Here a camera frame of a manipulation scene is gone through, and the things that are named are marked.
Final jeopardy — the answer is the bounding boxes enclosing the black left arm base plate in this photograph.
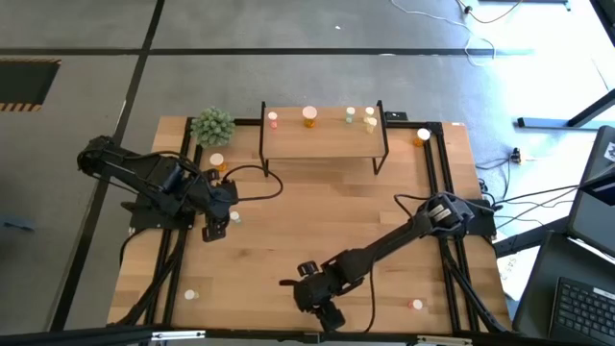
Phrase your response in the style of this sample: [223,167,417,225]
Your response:
[120,190,199,232]

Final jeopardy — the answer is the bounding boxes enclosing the grey laptop with sticker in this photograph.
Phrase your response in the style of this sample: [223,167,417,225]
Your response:
[567,124,615,260]

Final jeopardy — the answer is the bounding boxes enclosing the black cable with adapter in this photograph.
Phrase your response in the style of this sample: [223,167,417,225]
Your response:
[475,147,525,172]

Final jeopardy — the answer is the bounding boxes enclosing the black aluminium table frame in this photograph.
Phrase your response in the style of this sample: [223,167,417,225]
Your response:
[108,114,513,337]

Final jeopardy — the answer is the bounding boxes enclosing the silver metal bracket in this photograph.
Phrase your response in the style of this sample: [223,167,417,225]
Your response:
[415,334,475,346]
[151,329,207,342]

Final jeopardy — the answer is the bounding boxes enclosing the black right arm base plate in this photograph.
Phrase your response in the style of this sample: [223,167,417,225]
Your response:
[427,196,498,237]

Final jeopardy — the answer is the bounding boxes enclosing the wooden shelf black metal frame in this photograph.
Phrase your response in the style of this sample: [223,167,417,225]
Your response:
[258,99,390,178]

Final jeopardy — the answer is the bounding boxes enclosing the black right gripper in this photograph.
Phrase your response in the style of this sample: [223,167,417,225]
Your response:
[279,259,350,314]

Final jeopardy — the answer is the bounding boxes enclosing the dark blue object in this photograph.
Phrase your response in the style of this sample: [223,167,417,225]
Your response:
[1,218,37,234]

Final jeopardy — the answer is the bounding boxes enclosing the cable with black plug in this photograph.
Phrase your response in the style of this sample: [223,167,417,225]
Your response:
[455,0,525,25]

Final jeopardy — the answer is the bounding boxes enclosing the white cable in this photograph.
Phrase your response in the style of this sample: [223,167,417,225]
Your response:
[388,0,498,67]

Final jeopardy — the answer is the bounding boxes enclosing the green artificial plant in pot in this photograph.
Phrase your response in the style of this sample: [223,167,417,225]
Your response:
[189,106,237,149]

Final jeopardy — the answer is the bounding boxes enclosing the black metal bar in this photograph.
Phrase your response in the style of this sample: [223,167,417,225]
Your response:
[493,215,571,260]

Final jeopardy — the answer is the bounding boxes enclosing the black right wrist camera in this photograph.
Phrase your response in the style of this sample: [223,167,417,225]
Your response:
[313,306,347,334]

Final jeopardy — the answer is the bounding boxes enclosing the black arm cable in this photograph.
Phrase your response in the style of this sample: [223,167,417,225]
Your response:
[363,263,379,334]
[220,163,285,203]

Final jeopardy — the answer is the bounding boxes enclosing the black hatch with hazard stripes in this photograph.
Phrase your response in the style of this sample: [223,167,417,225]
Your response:
[0,57,62,113]

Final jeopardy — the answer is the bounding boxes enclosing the white paper sheet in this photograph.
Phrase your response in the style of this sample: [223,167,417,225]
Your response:
[496,229,532,303]

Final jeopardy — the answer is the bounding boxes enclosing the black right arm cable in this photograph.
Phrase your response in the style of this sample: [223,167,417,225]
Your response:
[363,263,379,334]

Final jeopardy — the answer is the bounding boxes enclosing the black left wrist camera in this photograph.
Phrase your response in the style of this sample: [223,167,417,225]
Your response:
[201,216,229,243]

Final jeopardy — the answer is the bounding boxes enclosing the black crossbar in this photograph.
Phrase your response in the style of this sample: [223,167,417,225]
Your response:
[0,324,615,346]

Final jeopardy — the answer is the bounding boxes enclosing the black laptop with keyboard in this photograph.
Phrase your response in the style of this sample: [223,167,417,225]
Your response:
[511,230,615,346]

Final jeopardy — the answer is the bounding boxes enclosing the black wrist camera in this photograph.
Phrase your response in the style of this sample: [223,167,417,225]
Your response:
[313,306,347,334]
[201,216,229,243]

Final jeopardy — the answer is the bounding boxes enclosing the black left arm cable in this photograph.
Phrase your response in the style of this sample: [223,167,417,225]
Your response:
[220,163,285,203]

